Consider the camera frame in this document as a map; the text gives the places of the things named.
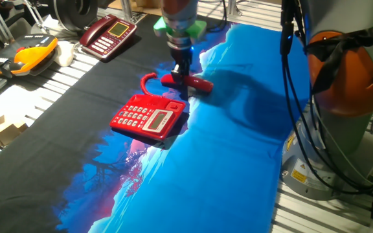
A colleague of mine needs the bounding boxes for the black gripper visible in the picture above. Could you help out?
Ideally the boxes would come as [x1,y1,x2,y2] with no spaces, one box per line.
[170,46,194,86]

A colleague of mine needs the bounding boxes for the red telephone handset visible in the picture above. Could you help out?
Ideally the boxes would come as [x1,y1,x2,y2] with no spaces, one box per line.
[160,73,214,94]

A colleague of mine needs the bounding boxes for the red phone cord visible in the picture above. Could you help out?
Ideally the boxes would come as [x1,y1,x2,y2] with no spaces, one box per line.
[140,72,164,98]

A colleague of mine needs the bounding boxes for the red telephone base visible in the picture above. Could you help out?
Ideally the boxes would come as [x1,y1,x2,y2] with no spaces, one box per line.
[109,93,187,142]

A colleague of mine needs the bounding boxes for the maroon desk telephone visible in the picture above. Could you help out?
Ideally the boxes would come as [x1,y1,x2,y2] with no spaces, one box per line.
[78,14,138,62]

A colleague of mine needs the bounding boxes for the green flange adapter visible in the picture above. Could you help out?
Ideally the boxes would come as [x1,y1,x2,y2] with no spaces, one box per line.
[153,16,207,39]

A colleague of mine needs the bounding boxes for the open cardboard box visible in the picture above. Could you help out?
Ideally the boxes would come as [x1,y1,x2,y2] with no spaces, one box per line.
[107,0,163,16]

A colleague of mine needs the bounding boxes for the blue black printed cloth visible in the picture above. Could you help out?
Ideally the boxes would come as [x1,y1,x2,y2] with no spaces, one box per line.
[0,14,310,233]

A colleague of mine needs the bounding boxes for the white cloth lump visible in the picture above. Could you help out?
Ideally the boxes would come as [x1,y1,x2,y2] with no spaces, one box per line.
[54,40,76,68]

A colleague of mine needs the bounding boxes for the orange grey teach pendant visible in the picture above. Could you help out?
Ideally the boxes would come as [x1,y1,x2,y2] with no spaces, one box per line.
[0,33,60,78]

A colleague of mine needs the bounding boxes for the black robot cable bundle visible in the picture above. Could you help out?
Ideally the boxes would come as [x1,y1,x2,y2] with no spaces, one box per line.
[278,0,373,195]

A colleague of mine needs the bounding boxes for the black cable spool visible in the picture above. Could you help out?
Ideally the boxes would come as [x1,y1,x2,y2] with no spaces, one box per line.
[49,0,98,33]

